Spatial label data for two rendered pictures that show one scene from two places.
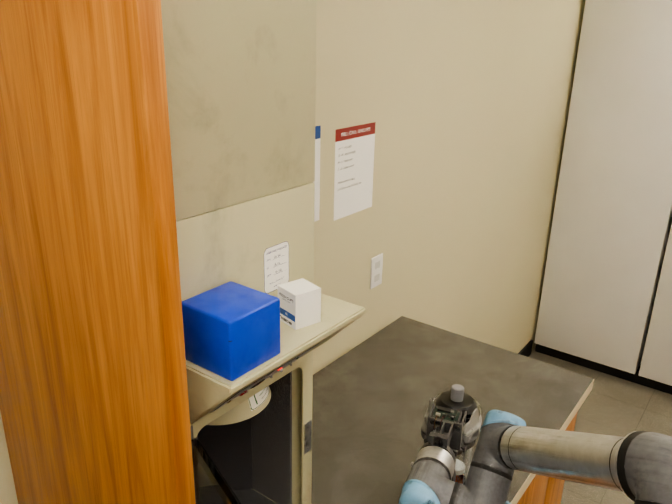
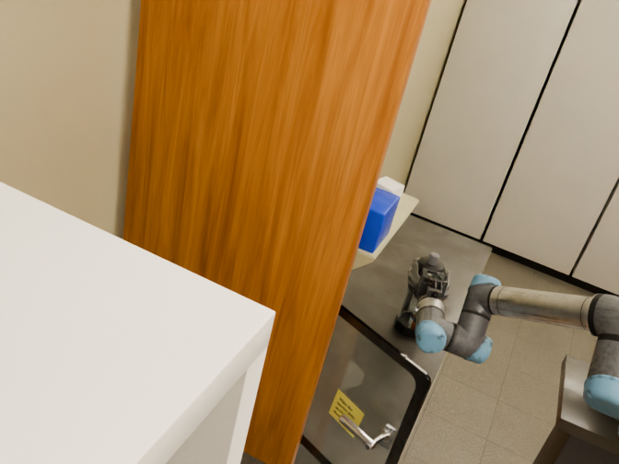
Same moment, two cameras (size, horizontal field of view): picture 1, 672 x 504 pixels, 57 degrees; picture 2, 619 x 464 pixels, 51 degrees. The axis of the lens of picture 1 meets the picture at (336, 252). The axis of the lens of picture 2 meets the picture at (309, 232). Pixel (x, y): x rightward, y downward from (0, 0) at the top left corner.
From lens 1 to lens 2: 0.68 m
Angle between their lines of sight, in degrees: 19
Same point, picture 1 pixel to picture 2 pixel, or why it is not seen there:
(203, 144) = not seen: hidden behind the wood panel
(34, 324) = (204, 201)
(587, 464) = (563, 312)
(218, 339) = (369, 225)
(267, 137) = not seen: hidden behind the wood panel
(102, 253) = (315, 162)
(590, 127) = (483, 19)
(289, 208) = not seen: hidden behind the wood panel
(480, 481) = (472, 322)
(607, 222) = (482, 108)
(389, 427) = (354, 281)
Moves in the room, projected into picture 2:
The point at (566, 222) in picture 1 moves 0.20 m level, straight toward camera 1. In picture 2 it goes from (446, 103) to (447, 113)
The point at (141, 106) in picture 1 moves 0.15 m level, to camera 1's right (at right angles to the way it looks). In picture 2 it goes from (401, 75) to (487, 89)
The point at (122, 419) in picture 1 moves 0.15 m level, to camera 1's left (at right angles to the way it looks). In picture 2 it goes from (289, 275) to (210, 272)
